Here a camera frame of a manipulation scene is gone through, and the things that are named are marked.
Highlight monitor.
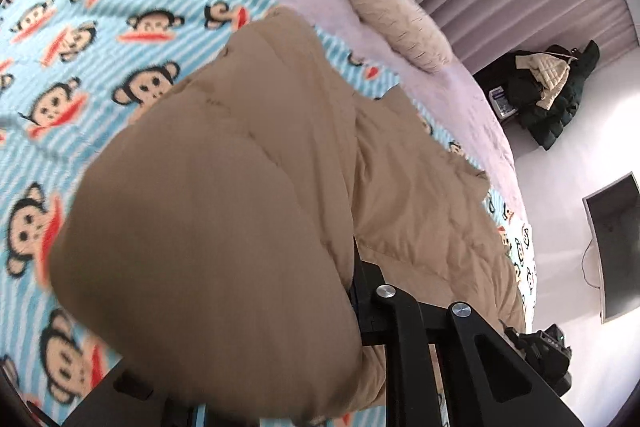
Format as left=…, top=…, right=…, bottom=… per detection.
left=582, top=172, right=640, bottom=325

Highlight black monitor cable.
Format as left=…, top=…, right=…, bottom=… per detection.
left=581, top=237, right=606, bottom=290

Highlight tan puffer jacket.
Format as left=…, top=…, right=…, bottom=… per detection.
left=48, top=5, right=526, bottom=423

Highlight cream quilted jacket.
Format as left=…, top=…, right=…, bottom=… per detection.
left=515, top=52, right=573, bottom=110

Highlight monkey printed striped blanket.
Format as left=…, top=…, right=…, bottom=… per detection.
left=0, top=0, right=538, bottom=427

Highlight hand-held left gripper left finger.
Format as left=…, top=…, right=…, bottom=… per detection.
left=62, top=354, right=201, bottom=427

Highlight black puffer coat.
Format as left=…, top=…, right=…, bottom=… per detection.
left=492, top=39, right=601, bottom=151

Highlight round cream cushion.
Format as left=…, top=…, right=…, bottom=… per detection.
left=349, top=0, right=453, bottom=74

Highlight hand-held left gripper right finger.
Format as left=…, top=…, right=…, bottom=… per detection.
left=347, top=239, right=587, bottom=427

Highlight white printed box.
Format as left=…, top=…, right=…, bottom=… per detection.
left=489, top=87, right=516, bottom=118

